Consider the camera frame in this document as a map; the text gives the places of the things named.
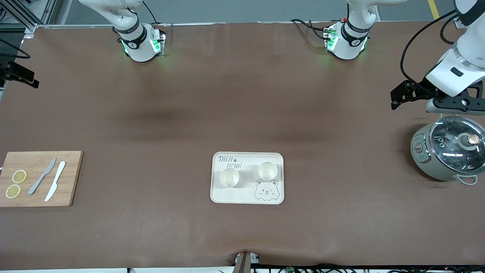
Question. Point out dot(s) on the cream paper cup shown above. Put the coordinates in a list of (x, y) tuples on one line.
[(229, 178), (268, 171)]

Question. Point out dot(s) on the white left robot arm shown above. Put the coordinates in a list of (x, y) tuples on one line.
[(348, 49)]

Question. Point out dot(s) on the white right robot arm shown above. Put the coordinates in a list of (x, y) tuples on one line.
[(140, 49)]

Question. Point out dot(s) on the gray-green electric pot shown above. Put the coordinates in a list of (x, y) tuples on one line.
[(422, 161)]

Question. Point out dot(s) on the glass pot lid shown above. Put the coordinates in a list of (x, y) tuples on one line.
[(451, 151)]

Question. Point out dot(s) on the yellow lemon slice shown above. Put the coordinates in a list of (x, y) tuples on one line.
[(19, 176), (13, 191)]

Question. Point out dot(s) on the gray plastic knife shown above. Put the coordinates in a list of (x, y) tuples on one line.
[(41, 177)]

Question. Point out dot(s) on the white plastic knife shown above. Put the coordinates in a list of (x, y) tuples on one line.
[(56, 180)]

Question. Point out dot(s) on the bamboo cutting board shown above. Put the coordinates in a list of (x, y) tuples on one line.
[(72, 178)]

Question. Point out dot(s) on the cream bear print tray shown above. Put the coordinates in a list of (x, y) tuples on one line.
[(246, 197)]

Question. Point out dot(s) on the aluminium frame profile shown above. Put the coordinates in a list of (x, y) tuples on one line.
[(22, 15)]

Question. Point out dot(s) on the metal table edge bracket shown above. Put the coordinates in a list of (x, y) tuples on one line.
[(246, 262)]

